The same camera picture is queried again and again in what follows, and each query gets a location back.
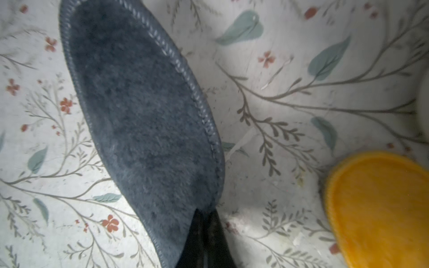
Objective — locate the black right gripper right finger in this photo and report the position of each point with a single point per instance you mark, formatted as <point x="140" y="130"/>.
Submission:
<point x="218" y="252"/>

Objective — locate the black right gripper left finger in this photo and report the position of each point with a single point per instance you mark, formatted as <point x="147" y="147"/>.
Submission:
<point x="193" y="252"/>

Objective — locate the dark grey insole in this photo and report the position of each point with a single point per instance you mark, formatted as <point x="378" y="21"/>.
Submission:
<point x="149" y="120"/>

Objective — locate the white plastic storage box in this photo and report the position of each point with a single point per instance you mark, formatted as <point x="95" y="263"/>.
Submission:
<point x="422" y="105"/>

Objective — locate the yellow insole lower right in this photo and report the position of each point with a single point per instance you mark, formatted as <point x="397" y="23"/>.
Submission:
<point x="377" y="204"/>

